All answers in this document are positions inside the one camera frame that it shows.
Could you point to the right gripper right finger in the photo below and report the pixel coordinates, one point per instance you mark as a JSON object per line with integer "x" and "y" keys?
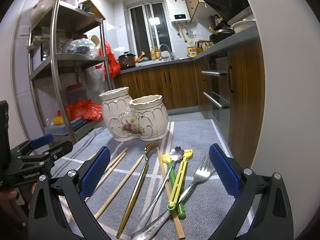
{"x": 273, "y": 218}

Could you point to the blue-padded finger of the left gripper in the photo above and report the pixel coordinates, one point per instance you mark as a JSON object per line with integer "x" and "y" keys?
{"x": 41, "y": 141}

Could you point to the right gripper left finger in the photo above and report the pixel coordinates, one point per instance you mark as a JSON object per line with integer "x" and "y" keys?
{"x": 46, "y": 216}

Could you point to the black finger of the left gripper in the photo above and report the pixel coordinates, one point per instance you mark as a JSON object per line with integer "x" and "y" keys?
{"x": 56, "y": 152}

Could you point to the silver fork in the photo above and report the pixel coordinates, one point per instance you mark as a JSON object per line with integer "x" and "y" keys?
{"x": 146, "y": 230}

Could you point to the gold fork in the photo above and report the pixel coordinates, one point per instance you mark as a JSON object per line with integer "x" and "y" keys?
{"x": 148, "y": 148}

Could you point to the yellow plastic tulip spoon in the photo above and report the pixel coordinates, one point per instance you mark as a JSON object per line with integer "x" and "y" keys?
{"x": 175, "y": 193}

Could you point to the chrome kitchen faucet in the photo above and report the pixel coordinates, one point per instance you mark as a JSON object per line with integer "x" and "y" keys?
{"x": 165, "y": 52}

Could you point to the person's left hand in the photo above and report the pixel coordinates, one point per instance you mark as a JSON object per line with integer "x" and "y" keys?
{"x": 7, "y": 209}

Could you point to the red plastic bag on shelf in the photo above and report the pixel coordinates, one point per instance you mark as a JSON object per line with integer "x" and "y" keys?
{"x": 84, "y": 109}

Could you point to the stainless steel shelf rack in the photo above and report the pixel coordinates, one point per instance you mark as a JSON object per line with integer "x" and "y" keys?
{"x": 62, "y": 15}

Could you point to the red plastic bag on hook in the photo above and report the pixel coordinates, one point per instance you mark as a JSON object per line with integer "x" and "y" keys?
{"x": 113, "y": 65}

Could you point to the clear plastic bag on shelf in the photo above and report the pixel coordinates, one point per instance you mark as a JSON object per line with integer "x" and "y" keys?
{"x": 83, "y": 46}

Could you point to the white floral ceramic utensil holder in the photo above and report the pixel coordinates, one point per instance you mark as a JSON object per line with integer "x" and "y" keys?
{"x": 145, "y": 118}

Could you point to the dark rice cooker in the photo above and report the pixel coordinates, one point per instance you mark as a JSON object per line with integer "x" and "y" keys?
{"x": 127, "y": 60}

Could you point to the grey striped cloth mat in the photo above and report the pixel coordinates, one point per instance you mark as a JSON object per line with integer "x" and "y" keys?
{"x": 206, "y": 207}

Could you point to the wooden base cabinets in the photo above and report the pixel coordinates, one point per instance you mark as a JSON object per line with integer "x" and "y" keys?
{"x": 182, "y": 87}

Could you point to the sliding window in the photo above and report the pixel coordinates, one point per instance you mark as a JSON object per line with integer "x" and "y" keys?
{"x": 149, "y": 28}

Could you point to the yellow oil bottle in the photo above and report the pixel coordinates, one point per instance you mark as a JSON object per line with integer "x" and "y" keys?
{"x": 191, "y": 51}

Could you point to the black wok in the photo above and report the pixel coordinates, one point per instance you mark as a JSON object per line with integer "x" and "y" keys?
{"x": 222, "y": 34}

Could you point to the white ceramic pot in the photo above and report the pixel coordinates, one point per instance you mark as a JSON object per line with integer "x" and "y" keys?
{"x": 243, "y": 25}

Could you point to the silver flower-handle spoon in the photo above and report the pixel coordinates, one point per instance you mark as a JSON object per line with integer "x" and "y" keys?
{"x": 175, "y": 156}

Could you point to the built-in oven with handles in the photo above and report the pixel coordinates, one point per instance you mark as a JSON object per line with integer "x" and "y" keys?
{"x": 215, "y": 72}

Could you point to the white wall water heater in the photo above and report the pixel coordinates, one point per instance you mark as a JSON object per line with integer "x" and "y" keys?
{"x": 178, "y": 11}

